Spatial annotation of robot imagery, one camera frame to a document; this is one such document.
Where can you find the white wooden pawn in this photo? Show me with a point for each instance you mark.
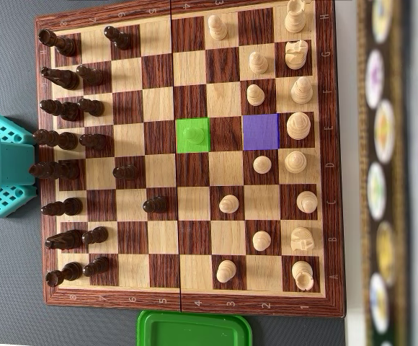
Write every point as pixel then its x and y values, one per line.
pixel 194 136
pixel 255 95
pixel 261 240
pixel 228 204
pixel 258 64
pixel 217 29
pixel 226 271
pixel 262 165

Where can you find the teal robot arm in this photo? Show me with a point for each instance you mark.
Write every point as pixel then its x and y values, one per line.
pixel 11 166

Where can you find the teal perforated robot base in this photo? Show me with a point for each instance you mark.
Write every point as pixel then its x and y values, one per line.
pixel 29 137

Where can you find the dark brown wooden pawn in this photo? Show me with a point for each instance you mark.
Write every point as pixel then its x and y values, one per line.
pixel 93 107
pixel 155 205
pixel 91 75
pixel 96 266
pixel 95 236
pixel 94 141
pixel 125 172
pixel 119 39

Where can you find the wooden folding chessboard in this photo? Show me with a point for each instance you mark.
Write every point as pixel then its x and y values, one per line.
pixel 162 238

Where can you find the white wooden king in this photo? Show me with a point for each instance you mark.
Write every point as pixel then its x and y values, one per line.
pixel 298 126

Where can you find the white wooden bishop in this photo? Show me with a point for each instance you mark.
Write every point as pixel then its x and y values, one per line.
pixel 306 202
pixel 301 92

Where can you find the white wooden knight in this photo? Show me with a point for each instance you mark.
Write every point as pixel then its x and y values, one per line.
pixel 302 239
pixel 295 56

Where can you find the white wooden rook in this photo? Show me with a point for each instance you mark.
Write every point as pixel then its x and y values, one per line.
pixel 302 274
pixel 295 19

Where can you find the dark brown wooden bishop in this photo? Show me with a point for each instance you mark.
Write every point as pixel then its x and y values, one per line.
pixel 68 111
pixel 66 207

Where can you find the dark brown wooden queen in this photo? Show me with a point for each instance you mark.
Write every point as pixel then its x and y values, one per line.
pixel 57 171

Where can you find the dark brown wooden king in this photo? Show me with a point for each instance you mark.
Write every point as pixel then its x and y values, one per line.
pixel 61 140

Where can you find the dark brown wooden knight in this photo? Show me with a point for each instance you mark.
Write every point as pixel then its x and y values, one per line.
pixel 65 78
pixel 68 239

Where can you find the green plastic tray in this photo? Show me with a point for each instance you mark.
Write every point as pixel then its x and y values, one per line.
pixel 194 331

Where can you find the dark brown wooden rook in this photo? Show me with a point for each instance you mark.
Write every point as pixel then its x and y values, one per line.
pixel 68 272
pixel 63 45

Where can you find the dark patterned medallion cloth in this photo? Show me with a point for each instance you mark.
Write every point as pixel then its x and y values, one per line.
pixel 383 129

